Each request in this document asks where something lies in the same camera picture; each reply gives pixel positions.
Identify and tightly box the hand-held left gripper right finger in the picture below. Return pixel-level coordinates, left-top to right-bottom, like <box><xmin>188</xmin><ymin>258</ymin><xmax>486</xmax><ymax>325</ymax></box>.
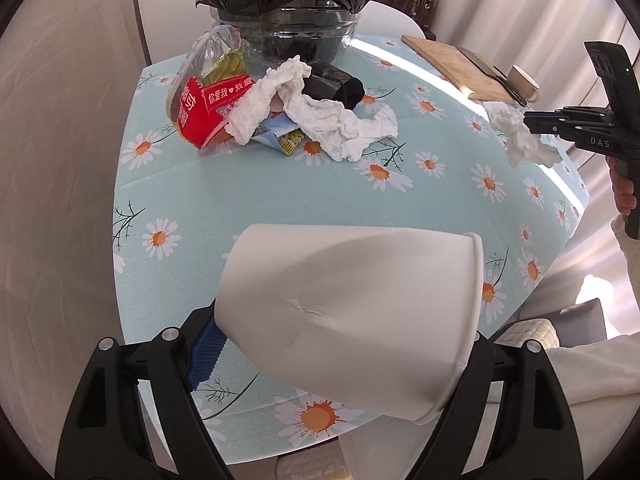
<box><xmin>412</xmin><ymin>332</ymin><xmax>586</xmax><ymax>480</ymax></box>

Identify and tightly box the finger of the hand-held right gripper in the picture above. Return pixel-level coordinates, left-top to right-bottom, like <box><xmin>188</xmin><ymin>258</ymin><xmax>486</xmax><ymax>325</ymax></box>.
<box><xmin>523</xmin><ymin>110</ymin><xmax>577</xmax><ymax>134</ymax></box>
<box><xmin>556</xmin><ymin>106</ymin><xmax>616</xmax><ymax>121</ymax></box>

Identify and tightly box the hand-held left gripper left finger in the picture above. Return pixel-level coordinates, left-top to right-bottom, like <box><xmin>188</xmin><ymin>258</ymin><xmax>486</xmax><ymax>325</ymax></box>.
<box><xmin>55</xmin><ymin>300</ymin><xmax>236</xmax><ymax>480</ymax></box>

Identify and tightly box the white tissue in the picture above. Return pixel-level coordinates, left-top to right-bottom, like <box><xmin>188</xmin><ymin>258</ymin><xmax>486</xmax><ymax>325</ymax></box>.
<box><xmin>227</xmin><ymin>55</ymin><xmax>399</xmax><ymax>163</ymax></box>
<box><xmin>487</xmin><ymin>102</ymin><xmax>562</xmax><ymax>170</ymax></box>

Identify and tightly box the white paper cup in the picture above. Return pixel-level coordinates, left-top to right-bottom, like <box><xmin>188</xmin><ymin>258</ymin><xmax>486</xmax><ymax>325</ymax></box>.
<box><xmin>214</xmin><ymin>223</ymin><xmax>485</xmax><ymax>423</ymax></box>

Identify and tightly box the person's right hand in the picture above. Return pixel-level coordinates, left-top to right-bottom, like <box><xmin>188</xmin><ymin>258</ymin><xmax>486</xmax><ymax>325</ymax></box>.
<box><xmin>605</xmin><ymin>154</ymin><xmax>632</xmax><ymax>217</ymax></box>

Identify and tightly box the beige mug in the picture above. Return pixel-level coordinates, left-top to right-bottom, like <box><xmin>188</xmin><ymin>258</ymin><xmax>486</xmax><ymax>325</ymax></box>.
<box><xmin>506</xmin><ymin>65</ymin><xmax>541</xmax><ymax>104</ymax></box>

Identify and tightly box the white textured cushion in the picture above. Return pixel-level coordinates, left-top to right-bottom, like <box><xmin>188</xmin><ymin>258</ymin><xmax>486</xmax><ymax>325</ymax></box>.
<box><xmin>492</xmin><ymin>317</ymin><xmax>561</xmax><ymax>351</ymax></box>

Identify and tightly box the grey sofa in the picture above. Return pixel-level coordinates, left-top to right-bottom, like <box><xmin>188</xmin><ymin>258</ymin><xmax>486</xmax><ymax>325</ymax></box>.
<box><xmin>520</xmin><ymin>297</ymin><xmax>608</xmax><ymax>348</ymax></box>

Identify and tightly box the white curtain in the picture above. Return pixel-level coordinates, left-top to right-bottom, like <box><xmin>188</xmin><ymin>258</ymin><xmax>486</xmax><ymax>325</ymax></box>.
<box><xmin>425</xmin><ymin>0</ymin><xmax>640</xmax><ymax>311</ymax></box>

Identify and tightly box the wooden cutting board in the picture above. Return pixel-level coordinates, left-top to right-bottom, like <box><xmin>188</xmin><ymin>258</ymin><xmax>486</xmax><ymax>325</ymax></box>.
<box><xmin>401</xmin><ymin>35</ymin><xmax>516</xmax><ymax>105</ymax></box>

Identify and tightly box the daisy print tablecloth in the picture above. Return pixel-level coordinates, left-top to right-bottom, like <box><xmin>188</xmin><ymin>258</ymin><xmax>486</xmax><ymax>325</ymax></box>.
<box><xmin>112</xmin><ymin>34</ymin><xmax>591</xmax><ymax>461</ymax></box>

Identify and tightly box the white chair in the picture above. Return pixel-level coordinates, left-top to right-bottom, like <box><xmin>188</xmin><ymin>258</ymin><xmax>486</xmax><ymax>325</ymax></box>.
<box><xmin>350</xmin><ymin>0</ymin><xmax>427</xmax><ymax>41</ymax></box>

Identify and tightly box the black plastic container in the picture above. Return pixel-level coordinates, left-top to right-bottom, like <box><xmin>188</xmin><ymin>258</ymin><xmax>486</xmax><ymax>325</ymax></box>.
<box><xmin>304</xmin><ymin>72</ymin><xmax>366</xmax><ymax>111</ymax></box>

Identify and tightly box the yellow wrapper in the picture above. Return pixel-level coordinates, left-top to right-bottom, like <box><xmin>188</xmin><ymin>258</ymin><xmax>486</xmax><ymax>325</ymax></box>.
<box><xmin>280</xmin><ymin>130</ymin><xmax>308</xmax><ymax>157</ymax></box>

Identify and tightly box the blue wrapper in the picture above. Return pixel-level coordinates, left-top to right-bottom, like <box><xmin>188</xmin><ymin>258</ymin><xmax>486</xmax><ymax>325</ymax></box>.
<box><xmin>250</xmin><ymin>115</ymin><xmax>301</xmax><ymax>148</ymax></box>

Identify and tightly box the beige curtain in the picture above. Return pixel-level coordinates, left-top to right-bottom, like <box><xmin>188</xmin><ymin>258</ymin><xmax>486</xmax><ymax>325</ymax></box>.
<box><xmin>0</xmin><ymin>0</ymin><xmax>151</xmax><ymax>461</ymax></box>

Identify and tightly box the clear plastic container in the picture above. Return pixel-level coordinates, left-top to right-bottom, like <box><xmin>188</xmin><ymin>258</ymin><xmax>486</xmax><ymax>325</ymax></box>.
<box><xmin>165</xmin><ymin>26</ymin><xmax>261</xmax><ymax>150</ymax></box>

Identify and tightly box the steel cleaver with black handle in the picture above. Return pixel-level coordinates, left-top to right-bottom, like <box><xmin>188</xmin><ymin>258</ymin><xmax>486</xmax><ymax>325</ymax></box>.
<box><xmin>456</xmin><ymin>46</ymin><xmax>528</xmax><ymax>107</ymax></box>

